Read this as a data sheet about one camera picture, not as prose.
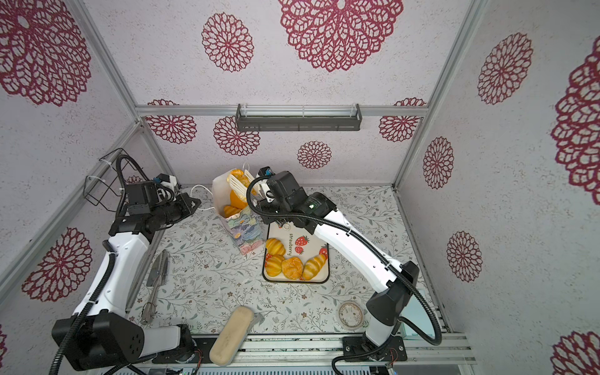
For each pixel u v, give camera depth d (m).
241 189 0.70
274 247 0.93
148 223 0.54
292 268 0.87
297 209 0.49
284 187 0.51
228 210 0.93
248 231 0.87
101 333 0.39
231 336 0.73
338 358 0.65
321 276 0.89
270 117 0.93
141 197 0.57
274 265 0.88
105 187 0.76
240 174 0.75
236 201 0.97
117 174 0.56
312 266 0.90
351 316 0.81
